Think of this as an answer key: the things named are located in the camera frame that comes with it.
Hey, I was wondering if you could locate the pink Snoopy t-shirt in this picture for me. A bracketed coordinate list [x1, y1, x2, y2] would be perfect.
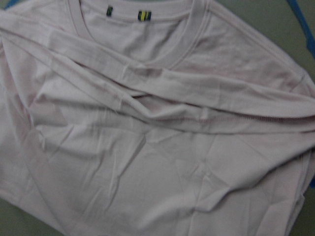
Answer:
[0, 0, 315, 236]

